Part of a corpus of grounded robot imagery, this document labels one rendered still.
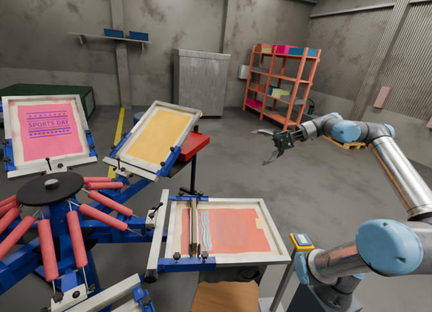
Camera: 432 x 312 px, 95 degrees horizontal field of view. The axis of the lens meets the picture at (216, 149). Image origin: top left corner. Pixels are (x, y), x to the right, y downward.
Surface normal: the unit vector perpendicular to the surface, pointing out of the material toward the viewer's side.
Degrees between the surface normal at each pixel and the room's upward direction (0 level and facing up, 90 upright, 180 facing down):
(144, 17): 90
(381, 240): 83
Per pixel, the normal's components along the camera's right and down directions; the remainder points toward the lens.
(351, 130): 0.04, 0.31
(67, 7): 0.34, 0.44
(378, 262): -0.97, -0.15
